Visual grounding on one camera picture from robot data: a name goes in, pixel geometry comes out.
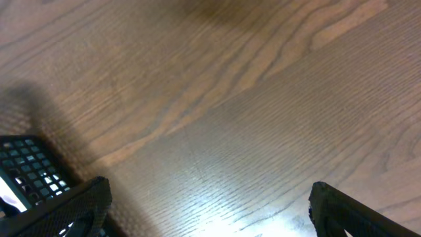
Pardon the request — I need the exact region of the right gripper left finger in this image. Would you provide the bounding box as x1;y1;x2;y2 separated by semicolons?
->
1;176;112;237

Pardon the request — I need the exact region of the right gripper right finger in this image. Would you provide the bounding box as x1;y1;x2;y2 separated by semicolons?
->
309;182;420;237

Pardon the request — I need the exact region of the black plastic mesh basket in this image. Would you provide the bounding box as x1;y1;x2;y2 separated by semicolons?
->
1;135;76;213

